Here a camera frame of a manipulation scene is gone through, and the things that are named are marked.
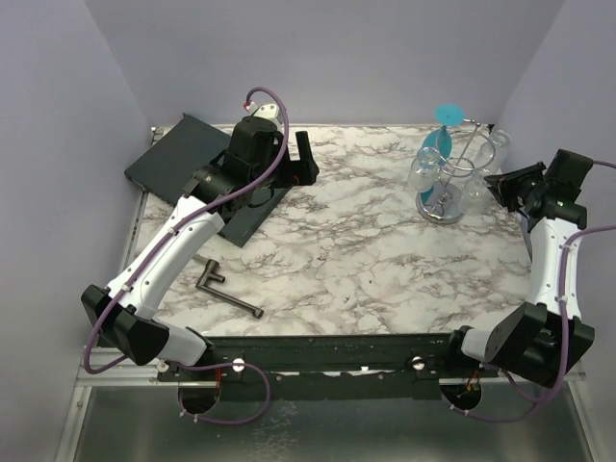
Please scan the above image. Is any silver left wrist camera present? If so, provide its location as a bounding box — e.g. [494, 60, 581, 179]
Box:
[244, 100, 284, 131]

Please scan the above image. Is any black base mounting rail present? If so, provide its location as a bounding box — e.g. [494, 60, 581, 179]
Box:
[158, 331, 501, 403]

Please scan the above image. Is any aluminium extrusion frame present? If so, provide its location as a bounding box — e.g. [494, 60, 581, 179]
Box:
[52, 125, 218, 462]

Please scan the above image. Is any dark metal T-handle tool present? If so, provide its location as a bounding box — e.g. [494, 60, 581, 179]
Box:
[193, 256, 265, 320]

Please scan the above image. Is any dark grey flat box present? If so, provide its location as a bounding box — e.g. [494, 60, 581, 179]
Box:
[124, 115, 285, 247]

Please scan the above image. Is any chrome wine glass rack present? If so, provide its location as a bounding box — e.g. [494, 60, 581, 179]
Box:
[416, 119, 491, 225]

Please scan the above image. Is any clear ribbed wine glass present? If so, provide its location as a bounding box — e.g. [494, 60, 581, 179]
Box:
[458, 168, 492, 216]

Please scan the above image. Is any blue wine glass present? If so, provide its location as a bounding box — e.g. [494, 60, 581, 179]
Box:
[419, 103, 465, 205]

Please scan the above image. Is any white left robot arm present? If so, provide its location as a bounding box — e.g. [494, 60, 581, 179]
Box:
[81, 115, 320, 380]

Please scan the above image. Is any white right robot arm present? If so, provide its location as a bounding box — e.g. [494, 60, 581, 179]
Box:
[442, 149, 595, 388]

